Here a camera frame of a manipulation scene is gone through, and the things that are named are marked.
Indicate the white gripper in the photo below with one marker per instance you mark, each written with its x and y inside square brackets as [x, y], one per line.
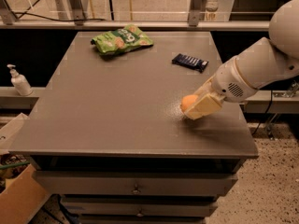
[229, 82]

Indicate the orange fruit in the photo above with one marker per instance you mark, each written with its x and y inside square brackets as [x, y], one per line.
[187, 101]

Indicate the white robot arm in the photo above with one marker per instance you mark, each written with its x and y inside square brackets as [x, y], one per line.
[266, 61]

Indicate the green rice chip bag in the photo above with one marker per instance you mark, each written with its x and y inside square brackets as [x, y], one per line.
[122, 40]

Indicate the dark blue snack bar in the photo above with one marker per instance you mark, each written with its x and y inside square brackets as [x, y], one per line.
[190, 62]

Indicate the grey drawer cabinet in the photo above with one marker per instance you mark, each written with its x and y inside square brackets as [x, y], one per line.
[105, 125]

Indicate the top drawer knob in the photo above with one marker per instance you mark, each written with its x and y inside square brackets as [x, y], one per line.
[136, 190]

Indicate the drawer knob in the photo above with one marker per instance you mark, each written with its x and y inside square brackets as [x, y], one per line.
[139, 214]
[136, 190]

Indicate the white pump dispenser bottle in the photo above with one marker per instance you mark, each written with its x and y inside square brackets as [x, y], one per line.
[19, 81]

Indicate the cardboard box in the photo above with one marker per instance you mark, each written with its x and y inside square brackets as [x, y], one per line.
[23, 197]

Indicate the metal railing frame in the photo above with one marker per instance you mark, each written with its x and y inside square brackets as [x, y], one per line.
[199, 15]

